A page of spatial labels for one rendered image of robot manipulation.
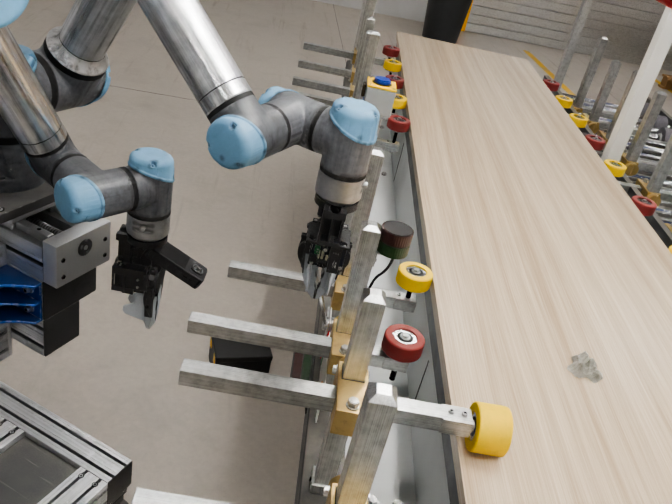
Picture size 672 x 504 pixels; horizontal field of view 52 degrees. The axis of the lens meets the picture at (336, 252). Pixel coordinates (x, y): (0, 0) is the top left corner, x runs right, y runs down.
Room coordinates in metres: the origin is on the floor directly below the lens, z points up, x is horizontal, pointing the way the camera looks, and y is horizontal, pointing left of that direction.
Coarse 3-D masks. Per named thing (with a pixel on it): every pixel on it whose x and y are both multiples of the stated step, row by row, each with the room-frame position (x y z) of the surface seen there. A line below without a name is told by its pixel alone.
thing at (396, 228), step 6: (390, 222) 1.12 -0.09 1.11; (396, 222) 1.13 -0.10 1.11; (384, 228) 1.10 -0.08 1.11; (390, 228) 1.10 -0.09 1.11; (396, 228) 1.10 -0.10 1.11; (402, 228) 1.11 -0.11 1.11; (408, 228) 1.11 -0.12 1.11; (396, 234) 1.08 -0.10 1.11; (402, 234) 1.09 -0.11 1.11; (408, 234) 1.09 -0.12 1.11; (390, 246) 1.08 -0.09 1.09; (378, 252) 1.09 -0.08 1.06; (390, 264) 1.10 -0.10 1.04; (384, 270) 1.10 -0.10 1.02; (378, 276) 1.10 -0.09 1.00; (372, 282) 1.11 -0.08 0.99
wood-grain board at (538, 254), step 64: (448, 64) 3.27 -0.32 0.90; (512, 64) 3.57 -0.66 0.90; (448, 128) 2.36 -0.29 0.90; (512, 128) 2.53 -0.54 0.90; (576, 128) 2.72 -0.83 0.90; (448, 192) 1.81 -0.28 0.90; (512, 192) 1.91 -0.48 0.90; (576, 192) 2.03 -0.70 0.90; (448, 256) 1.43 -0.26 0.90; (512, 256) 1.51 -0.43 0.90; (576, 256) 1.59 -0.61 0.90; (640, 256) 1.68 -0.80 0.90; (448, 320) 1.17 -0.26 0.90; (512, 320) 1.22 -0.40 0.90; (576, 320) 1.28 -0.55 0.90; (640, 320) 1.34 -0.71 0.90; (448, 384) 0.97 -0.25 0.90; (512, 384) 1.01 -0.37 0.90; (576, 384) 1.05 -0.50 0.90; (640, 384) 1.10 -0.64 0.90; (512, 448) 0.84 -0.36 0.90; (576, 448) 0.88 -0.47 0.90; (640, 448) 0.91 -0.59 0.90
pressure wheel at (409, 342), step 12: (396, 324) 1.10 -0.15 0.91; (384, 336) 1.06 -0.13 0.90; (396, 336) 1.07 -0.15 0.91; (408, 336) 1.07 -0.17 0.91; (420, 336) 1.08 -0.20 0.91; (384, 348) 1.05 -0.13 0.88; (396, 348) 1.03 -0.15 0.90; (408, 348) 1.03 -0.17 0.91; (420, 348) 1.05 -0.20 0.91; (396, 360) 1.03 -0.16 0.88; (408, 360) 1.03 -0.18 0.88; (396, 372) 1.07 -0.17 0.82
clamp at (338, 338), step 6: (336, 318) 1.14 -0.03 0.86; (336, 324) 1.11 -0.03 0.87; (336, 330) 1.09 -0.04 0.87; (330, 336) 1.11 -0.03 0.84; (336, 336) 1.07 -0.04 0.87; (342, 336) 1.07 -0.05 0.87; (348, 336) 1.08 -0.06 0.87; (336, 342) 1.05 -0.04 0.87; (342, 342) 1.05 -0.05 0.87; (348, 342) 1.06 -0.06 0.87; (336, 348) 1.03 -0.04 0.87; (330, 354) 1.02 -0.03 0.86; (336, 354) 1.01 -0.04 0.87; (330, 360) 1.01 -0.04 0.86; (336, 360) 1.01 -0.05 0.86; (330, 366) 1.01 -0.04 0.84; (330, 372) 1.01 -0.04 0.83
